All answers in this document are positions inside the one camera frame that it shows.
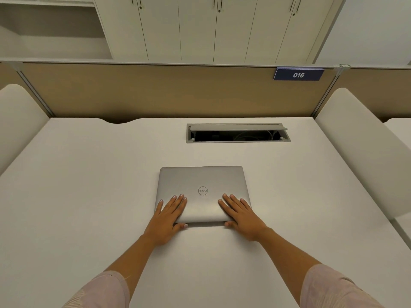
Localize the person's right hand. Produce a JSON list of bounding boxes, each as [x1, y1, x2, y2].
[[218, 193, 270, 243]]

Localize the person's left hand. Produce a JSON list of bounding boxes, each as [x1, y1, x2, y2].
[[143, 194, 189, 246]]

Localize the white rounded side divider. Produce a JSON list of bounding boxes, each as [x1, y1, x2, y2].
[[314, 88, 411, 222], [0, 84, 51, 177]]

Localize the white cabinet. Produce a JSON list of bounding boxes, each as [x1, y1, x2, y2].
[[92, 0, 348, 65]]

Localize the grey desk cable box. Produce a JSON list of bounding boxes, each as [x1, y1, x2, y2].
[[186, 123, 292, 144]]

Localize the pink left sleeve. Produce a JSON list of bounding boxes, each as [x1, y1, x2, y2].
[[62, 270, 131, 308]]

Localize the white cables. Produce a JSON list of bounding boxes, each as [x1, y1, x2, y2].
[[234, 131, 278, 141]]

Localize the pink right sleeve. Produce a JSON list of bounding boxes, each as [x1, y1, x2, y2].
[[299, 264, 387, 308]]

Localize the silver laptop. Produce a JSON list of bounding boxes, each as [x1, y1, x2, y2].
[[155, 166, 252, 224]]

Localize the person's left forearm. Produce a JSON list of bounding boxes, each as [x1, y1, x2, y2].
[[105, 234, 161, 302]]

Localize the person's right forearm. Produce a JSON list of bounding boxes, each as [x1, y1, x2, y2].
[[258, 228, 322, 278]]

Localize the pink sleeve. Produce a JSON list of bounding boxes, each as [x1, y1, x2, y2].
[[299, 264, 387, 308], [62, 270, 131, 308]]

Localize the beige desk partition panel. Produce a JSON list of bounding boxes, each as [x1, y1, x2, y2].
[[334, 68, 411, 123], [22, 62, 338, 124], [0, 62, 36, 97]]

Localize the white open shelf unit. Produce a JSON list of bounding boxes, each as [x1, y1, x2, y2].
[[0, 0, 113, 61]]

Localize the blue desk number sign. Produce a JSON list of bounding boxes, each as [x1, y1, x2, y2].
[[273, 67, 325, 82]]

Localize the grey partition post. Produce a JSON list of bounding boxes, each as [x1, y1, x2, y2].
[[312, 64, 350, 118], [12, 62, 56, 118]]

